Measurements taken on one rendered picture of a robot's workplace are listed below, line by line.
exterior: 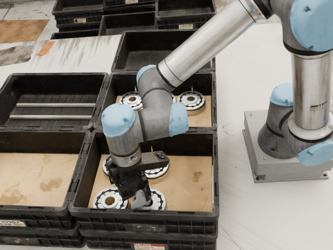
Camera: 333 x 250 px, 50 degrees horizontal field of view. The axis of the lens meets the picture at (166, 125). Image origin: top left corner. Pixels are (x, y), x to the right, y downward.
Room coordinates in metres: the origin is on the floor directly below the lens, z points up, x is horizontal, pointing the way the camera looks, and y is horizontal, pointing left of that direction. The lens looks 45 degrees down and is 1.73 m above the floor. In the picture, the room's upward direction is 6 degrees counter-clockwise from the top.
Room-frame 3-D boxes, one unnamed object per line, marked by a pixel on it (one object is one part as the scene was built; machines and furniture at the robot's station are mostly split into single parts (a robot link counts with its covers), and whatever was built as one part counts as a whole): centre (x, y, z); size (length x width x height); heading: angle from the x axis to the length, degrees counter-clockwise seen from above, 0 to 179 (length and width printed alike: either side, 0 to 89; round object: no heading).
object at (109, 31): (2.26, 0.19, 0.31); 0.40 x 0.30 x 0.34; 87
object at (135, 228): (0.63, 0.07, 0.87); 0.40 x 0.30 x 0.11; 81
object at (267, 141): (0.78, -0.38, 0.85); 0.15 x 0.15 x 0.10
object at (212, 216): (0.63, 0.07, 0.92); 0.40 x 0.30 x 0.02; 81
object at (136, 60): (1.22, -0.03, 0.87); 0.40 x 0.30 x 0.11; 81
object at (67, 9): (2.68, 0.57, 0.31); 0.40 x 0.30 x 0.34; 87
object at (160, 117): (0.61, 0.01, 1.15); 0.11 x 0.11 x 0.08; 8
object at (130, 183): (0.57, 0.11, 0.99); 0.09 x 0.08 x 0.12; 120
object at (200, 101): (0.98, -0.10, 0.86); 0.10 x 0.10 x 0.01
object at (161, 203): (0.56, 0.07, 0.86); 0.10 x 0.10 x 0.01
